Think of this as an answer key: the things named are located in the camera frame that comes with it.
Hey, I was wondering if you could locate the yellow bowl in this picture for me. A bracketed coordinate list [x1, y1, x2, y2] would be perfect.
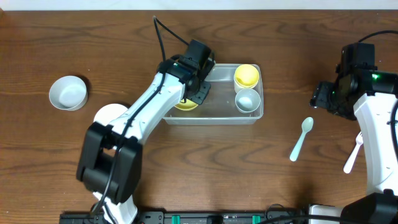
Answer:
[174, 99, 198, 111]

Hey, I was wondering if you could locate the white cup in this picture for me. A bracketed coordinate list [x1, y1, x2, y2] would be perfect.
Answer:
[234, 82, 247, 93]

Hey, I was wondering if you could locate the yellow cup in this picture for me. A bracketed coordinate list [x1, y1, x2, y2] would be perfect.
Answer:
[234, 64, 260, 88]

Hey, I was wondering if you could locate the grey cup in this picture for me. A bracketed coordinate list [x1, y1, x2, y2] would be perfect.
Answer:
[235, 88, 261, 113]

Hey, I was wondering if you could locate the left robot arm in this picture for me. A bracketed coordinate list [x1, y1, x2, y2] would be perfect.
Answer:
[76, 40, 215, 223]

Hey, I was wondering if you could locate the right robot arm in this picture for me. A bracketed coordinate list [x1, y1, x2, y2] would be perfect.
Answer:
[310, 42, 397, 223]

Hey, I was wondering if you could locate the clear plastic container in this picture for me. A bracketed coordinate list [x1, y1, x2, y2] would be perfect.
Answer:
[164, 63, 264, 125]

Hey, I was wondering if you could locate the pale green plastic spoon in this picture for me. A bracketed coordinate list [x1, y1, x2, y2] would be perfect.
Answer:
[289, 117, 314, 162]

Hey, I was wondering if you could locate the white plastic fork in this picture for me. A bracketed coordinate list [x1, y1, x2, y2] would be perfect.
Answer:
[343, 132, 363, 174]

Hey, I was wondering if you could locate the white bowl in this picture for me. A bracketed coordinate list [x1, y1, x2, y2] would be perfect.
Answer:
[93, 103, 128, 126]

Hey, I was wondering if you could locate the grey bowl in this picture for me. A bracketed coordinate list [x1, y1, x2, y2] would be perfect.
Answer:
[49, 75, 88, 111]

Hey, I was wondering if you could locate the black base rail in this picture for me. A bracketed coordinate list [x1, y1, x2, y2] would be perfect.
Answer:
[59, 204, 305, 224]

